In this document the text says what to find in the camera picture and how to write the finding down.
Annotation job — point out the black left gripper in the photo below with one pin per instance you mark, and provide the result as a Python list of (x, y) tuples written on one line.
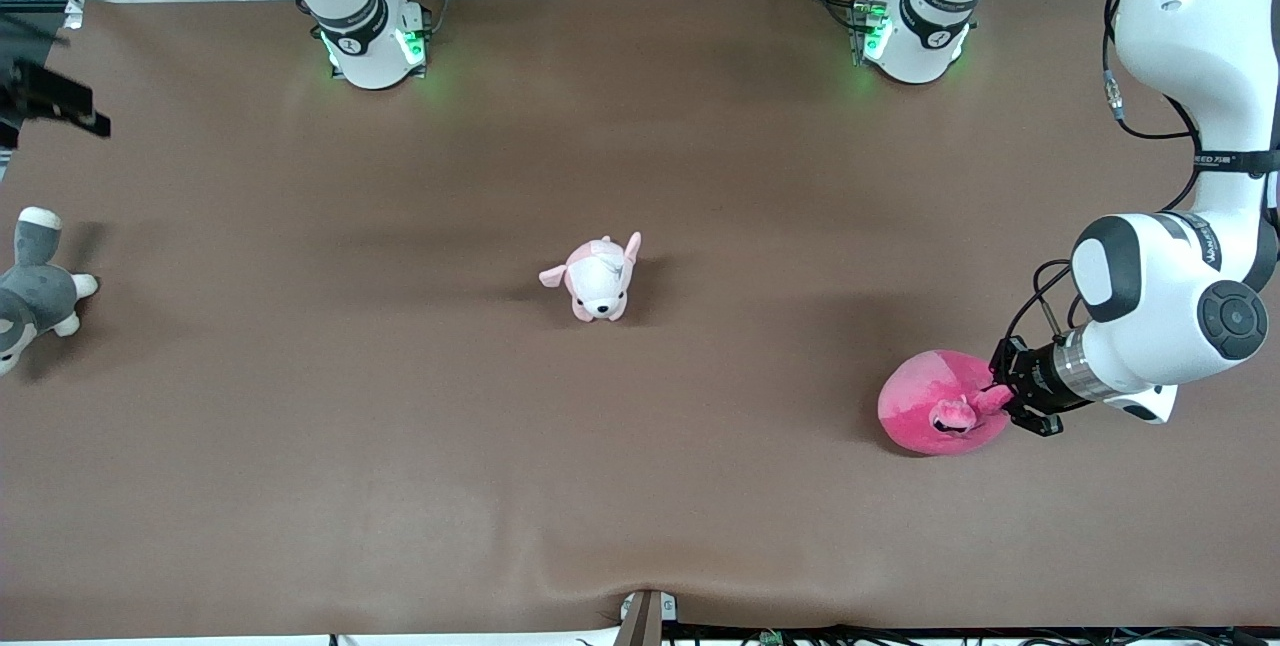
[(1036, 378)]

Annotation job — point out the pink round plush toy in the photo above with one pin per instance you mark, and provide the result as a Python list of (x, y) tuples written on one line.
[(920, 406)]

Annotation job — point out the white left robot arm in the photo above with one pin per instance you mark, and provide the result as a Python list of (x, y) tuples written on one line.
[(1180, 16)]

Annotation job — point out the pink white dog plush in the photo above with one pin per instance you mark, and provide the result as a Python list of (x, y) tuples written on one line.
[(598, 286)]

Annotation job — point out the metal table clamp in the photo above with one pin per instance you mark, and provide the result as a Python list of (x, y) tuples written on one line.
[(645, 621)]

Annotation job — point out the brown table mat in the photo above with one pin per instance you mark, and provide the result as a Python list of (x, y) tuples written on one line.
[(300, 426)]

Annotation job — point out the grey white husky plush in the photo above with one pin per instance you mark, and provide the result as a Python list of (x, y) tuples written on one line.
[(35, 296)]

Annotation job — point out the black metal bracket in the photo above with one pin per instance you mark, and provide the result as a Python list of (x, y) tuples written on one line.
[(40, 91)]

